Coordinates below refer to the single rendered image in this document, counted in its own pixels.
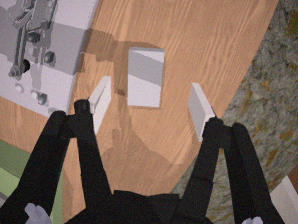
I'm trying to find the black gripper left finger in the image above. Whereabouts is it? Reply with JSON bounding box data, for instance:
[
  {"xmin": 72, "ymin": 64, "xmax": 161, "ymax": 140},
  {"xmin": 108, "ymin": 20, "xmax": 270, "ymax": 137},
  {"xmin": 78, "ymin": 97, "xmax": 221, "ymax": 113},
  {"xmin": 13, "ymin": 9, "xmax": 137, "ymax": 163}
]
[{"xmin": 0, "ymin": 76, "xmax": 122, "ymax": 224}]

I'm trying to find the light grey rectangular block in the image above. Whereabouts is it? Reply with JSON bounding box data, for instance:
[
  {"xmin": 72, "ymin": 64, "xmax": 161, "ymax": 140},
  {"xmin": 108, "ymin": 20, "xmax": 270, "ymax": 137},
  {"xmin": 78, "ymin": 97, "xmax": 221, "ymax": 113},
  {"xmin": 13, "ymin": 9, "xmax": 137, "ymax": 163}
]
[{"xmin": 127, "ymin": 47, "xmax": 164, "ymax": 107}]

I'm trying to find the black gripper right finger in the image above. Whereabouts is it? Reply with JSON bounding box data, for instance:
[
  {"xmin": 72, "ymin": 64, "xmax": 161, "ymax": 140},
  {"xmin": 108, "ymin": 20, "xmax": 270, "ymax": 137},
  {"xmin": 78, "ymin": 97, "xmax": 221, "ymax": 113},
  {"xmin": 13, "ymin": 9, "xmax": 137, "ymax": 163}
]
[{"xmin": 171, "ymin": 83, "xmax": 285, "ymax": 224}]

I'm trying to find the light grey fixture plate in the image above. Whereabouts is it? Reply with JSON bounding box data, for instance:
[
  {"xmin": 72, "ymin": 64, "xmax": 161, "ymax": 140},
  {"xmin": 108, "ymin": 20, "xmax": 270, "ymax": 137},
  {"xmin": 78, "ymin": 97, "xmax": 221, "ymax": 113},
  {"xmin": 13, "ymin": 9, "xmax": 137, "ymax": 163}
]
[{"xmin": 0, "ymin": 0, "xmax": 99, "ymax": 118}]

